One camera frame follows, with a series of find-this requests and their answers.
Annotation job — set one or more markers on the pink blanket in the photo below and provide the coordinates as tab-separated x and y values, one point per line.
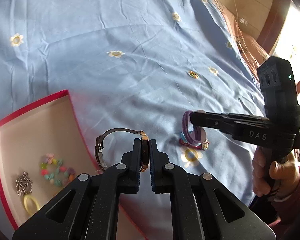
253	54

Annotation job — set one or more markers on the red shallow box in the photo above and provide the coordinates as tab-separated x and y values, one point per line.
46	126

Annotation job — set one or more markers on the yellow ring bangle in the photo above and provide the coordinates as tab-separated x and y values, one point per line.
31	205

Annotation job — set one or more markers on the blue floral bed sheet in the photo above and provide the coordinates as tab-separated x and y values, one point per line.
138	64

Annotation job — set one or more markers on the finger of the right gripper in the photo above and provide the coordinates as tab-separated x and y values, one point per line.
222	122
242	117

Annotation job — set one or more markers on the wooden door frame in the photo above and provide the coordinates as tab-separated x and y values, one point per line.
271	30

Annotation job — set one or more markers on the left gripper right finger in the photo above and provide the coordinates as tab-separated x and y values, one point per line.
201	206

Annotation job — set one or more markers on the purple bow hair clip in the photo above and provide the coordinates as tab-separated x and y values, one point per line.
194	137

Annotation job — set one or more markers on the right hand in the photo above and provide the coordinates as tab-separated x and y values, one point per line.
288	173

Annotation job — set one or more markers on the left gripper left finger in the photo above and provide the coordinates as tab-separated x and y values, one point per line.
88	207

